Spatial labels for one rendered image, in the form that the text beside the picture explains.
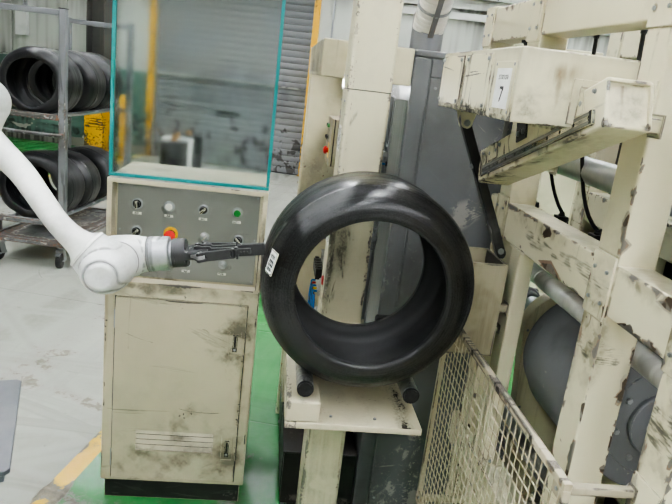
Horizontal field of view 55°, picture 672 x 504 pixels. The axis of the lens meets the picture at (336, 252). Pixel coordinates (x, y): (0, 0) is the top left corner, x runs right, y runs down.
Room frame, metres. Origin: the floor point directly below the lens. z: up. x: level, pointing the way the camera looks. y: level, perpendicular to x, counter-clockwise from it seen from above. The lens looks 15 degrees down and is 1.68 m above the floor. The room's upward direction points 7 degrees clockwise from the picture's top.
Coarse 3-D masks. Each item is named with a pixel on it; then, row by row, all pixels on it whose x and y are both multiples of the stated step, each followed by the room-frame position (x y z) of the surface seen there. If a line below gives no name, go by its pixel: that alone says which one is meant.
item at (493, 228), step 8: (464, 128) 1.86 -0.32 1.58; (472, 128) 1.87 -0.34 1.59; (464, 136) 1.87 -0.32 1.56; (472, 136) 1.87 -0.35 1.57; (472, 144) 1.87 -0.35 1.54; (472, 152) 1.87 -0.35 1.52; (472, 160) 1.87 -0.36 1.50; (480, 184) 1.87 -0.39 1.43; (480, 192) 1.88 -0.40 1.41; (488, 192) 1.88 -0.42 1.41; (480, 200) 1.90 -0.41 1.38; (488, 200) 1.88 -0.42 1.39; (488, 208) 1.88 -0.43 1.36; (488, 216) 1.88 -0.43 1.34; (488, 224) 1.88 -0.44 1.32; (496, 224) 1.88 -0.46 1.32; (496, 232) 1.88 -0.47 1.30; (496, 240) 1.88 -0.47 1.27; (496, 248) 1.88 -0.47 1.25; (504, 248) 1.89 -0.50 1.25; (504, 256) 1.89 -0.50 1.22
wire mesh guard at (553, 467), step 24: (456, 360) 1.81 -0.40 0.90; (480, 360) 1.61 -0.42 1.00; (456, 384) 1.78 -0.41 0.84; (480, 384) 1.60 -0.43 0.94; (432, 408) 1.95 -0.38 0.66; (432, 432) 1.95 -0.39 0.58; (528, 432) 1.26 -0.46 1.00; (504, 456) 1.36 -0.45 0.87; (528, 456) 1.25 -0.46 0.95; (552, 456) 1.17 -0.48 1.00; (432, 480) 1.84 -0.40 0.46; (456, 480) 1.63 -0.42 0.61; (480, 480) 1.47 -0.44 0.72; (504, 480) 1.34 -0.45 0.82
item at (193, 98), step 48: (144, 0) 2.20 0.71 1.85; (192, 0) 2.22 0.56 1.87; (240, 0) 2.24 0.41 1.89; (144, 48) 2.20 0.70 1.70; (192, 48) 2.22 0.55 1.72; (240, 48) 2.24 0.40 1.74; (144, 96) 2.20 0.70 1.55; (192, 96) 2.22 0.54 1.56; (240, 96) 2.24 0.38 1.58; (144, 144) 2.21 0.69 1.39; (192, 144) 2.22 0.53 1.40; (240, 144) 2.24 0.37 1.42
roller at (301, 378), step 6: (300, 366) 1.61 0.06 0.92; (300, 372) 1.58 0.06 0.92; (306, 372) 1.57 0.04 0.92; (300, 378) 1.54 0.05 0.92; (306, 378) 1.54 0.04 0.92; (312, 378) 1.56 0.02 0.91; (300, 384) 1.52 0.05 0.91; (306, 384) 1.52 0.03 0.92; (312, 384) 1.52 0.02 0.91; (300, 390) 1.52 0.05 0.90; (306, 390) 1.52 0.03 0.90; (312, 390) 1.52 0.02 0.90; (306, 396) 1.52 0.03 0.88
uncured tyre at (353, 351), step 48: (336, 192) 1.56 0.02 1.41; (384, 192) 1.56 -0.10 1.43; (288, 240) 1.53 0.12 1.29; (432, 240) 1.55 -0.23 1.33; (288, 288) 1.51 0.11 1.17; (432, 288) 1.82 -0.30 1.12; (288, 336) 1.52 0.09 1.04; (336, 336) 1.79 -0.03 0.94; (384, 336) 1.81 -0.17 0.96; (432, 336) 1.55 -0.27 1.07; (384, 384) 1.57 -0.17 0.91
